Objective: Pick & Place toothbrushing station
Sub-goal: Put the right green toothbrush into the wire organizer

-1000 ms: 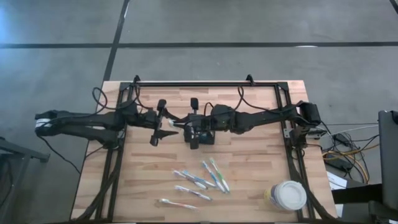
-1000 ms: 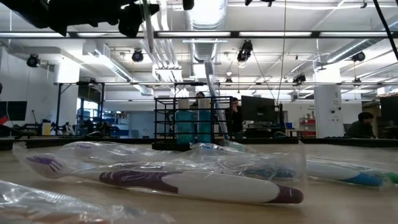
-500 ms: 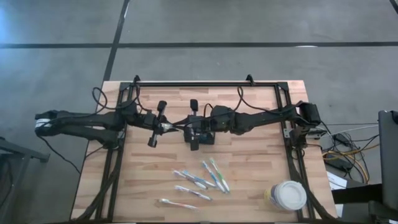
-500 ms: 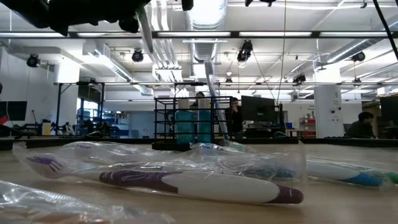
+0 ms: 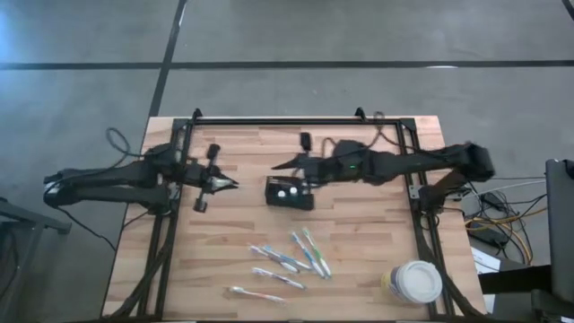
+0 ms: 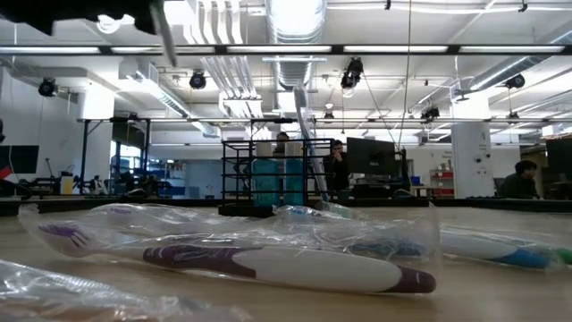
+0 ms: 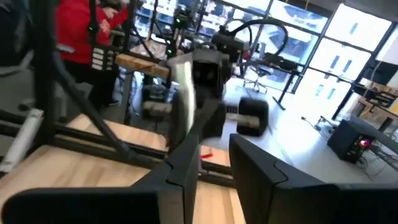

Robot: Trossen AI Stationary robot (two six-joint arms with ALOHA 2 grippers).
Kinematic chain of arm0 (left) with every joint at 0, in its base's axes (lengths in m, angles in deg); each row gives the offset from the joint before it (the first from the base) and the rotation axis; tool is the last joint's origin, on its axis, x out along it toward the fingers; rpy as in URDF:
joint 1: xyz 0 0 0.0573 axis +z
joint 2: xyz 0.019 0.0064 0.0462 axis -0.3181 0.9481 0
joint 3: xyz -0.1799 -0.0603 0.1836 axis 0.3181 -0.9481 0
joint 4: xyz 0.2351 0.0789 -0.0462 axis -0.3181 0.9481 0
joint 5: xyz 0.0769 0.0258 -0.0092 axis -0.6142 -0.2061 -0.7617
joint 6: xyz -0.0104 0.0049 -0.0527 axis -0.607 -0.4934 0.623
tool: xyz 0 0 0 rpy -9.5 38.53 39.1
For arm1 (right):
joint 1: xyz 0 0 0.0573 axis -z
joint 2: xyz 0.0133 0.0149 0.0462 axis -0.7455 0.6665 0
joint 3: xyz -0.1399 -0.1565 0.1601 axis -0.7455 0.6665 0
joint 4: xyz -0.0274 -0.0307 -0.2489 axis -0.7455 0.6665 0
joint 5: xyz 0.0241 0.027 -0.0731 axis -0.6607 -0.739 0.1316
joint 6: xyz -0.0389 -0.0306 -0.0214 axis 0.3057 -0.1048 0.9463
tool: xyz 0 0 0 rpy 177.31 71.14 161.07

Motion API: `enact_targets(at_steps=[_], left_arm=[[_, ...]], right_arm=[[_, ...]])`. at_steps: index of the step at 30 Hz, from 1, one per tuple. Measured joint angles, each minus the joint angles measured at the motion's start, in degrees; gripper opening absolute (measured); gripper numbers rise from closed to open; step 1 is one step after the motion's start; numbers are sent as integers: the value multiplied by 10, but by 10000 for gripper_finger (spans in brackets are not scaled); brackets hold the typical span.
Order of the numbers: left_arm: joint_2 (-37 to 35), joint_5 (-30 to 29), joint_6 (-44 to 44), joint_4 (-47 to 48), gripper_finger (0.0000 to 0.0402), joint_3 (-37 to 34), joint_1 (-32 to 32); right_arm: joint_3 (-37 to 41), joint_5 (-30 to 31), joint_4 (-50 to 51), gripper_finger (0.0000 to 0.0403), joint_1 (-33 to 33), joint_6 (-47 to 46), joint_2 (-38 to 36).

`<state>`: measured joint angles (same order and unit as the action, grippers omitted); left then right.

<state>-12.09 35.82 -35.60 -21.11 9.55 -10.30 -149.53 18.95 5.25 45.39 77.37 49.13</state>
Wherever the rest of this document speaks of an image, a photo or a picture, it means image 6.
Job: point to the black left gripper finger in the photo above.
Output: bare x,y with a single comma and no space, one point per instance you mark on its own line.
144,15

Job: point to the blue white toothbrush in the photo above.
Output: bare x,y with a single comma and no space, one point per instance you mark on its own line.
306,125
523,259

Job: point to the clear plastic wrapper foreground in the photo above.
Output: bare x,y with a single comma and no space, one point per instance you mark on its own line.
67,290

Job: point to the black overhead light beam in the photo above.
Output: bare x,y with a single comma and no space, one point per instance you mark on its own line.
107,49

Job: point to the black ceiling spotlight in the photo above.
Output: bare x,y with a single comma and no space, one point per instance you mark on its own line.
352,71
515,81
430,112
47,87
197,79

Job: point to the white yellow canister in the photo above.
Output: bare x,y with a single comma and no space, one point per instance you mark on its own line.
66,184

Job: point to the person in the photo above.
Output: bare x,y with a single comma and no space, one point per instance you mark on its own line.
338,172
281,142
518,185

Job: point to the black computer monitor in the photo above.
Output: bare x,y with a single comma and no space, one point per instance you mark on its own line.
561,156
371,156

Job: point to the purple white wrapped toothbrush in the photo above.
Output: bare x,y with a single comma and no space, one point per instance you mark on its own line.
313,268

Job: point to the red bin shelf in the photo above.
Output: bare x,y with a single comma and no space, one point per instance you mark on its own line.
442,175

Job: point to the white building column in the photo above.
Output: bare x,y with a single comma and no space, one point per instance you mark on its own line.
469,179

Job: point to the black background workstation frame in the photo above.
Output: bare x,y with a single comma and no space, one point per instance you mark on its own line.
84,156

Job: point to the silver ceiling duct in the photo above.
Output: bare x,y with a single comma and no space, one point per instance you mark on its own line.
295,27

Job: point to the black wall screen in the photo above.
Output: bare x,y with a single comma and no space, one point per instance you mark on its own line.
20,158

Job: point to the black aluminium rig frame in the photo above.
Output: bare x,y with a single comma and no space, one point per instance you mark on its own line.
111,205

